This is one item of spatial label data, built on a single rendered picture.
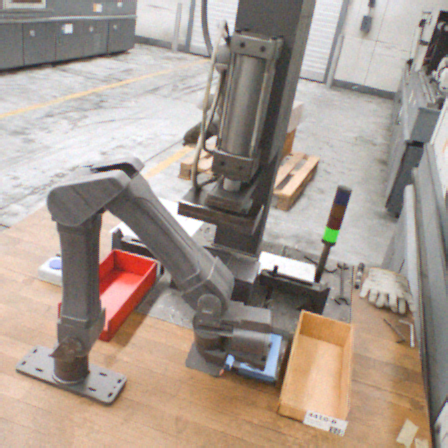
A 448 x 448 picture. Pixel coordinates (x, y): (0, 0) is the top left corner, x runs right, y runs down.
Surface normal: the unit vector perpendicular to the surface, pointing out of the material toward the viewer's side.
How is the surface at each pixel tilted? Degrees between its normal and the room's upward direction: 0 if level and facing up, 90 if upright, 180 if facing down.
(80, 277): 90
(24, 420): 0
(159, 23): 90
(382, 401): 0
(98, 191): 90
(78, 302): 83
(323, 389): 0
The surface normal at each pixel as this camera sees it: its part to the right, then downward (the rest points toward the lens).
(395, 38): -0.33, 0.40
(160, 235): -0.11, 0.42
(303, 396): 0.16, -0.87
